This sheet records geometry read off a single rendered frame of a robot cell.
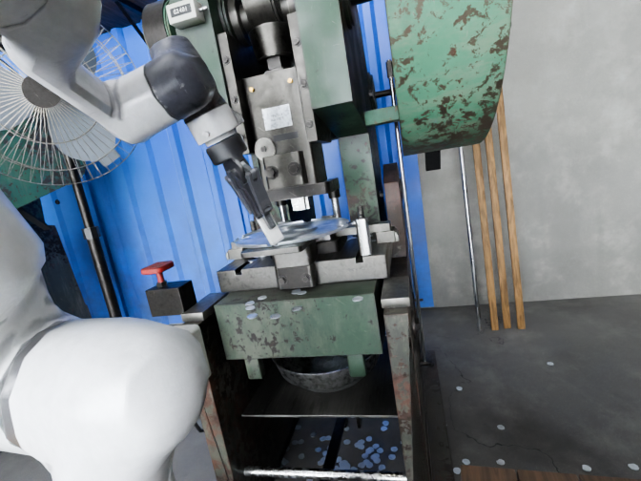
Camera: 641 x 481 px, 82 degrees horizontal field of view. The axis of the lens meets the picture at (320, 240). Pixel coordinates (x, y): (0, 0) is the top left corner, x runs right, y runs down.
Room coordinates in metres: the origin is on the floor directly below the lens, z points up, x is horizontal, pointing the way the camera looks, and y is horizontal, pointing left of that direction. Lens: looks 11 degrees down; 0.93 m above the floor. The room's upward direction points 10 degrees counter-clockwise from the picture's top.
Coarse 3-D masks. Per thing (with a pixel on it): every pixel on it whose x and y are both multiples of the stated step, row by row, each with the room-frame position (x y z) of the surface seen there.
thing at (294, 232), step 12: (288, 228) 0.94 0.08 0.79; (300, 228) 0.91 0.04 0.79; (312, 228) 0.88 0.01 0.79; (324, 228) 0.88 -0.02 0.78; (336, 228) 0.86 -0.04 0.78; (240, 240) 0.91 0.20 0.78; (252, 240) 0.88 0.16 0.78; (264, 240) 0.85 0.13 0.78; (288, 240) 0.77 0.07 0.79; (300, 240) 0.77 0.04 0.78
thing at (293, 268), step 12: (312, 240) 0.82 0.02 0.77; (252, 252) 0.76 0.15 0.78; (264, 252) 0.75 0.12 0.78; (276, 252) 0.74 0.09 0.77; (288, 252) 0.74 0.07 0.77; (300, 252) 0.86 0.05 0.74; (312, 252) 0.87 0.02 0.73; (276, 264) 0.87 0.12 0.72; (288, 264) 0.86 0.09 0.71; (300, 264) 0.86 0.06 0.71; (312, 264) 0.86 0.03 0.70; (276, 276) 0.88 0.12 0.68; (288, 276) 0.87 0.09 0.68; (300, 276) 0.86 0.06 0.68; (312, 276) 0.85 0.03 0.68; (288, 288) 0.87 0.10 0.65
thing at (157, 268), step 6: (156, 264) 0.90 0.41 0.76; (162, 264) 0.88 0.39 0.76; (168, 264) 0.89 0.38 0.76; (174, 264) 0.91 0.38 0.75; (144, 270) 0.87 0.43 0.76; (150, 270) 0.86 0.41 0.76; (156, 270) 0.86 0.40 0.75; (162, 270) 0.87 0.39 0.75; (156, 276) 0.89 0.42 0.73; (162, 276) 0.89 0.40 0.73
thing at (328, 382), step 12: (276, 360) 1.02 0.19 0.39; (288, 360) 1.09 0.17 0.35; (300, 360) 1.11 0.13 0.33; (312, 360) 1.12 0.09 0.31; (372, 360) 0.93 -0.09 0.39; (288, 372) 0.92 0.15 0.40; (300, 372) 1.06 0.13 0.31; (324, 372) 0.87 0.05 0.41; (336, 372) 0.87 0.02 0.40; (348, 372) 0.88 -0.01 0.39; (300, 384) 0.91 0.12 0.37; (312, 384) 0.89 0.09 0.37; (324, 384) 0.88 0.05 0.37; (336, 384) 0.88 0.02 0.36; (348, 384) 0.90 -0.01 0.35
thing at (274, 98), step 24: (288, 72) 0.94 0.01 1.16; (264, 96) 0.96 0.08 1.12; (288, 96) 0.95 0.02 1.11; (264, 120) 0.96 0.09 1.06; (288, 120) 0.95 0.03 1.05; (264, 144) 0.95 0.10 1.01; (288, 144) 0.95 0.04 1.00; (312, 144) 0.94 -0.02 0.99; (264, 168) 0.94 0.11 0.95; (288, 168) 0.92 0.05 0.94; (312, 168) 0.94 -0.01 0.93
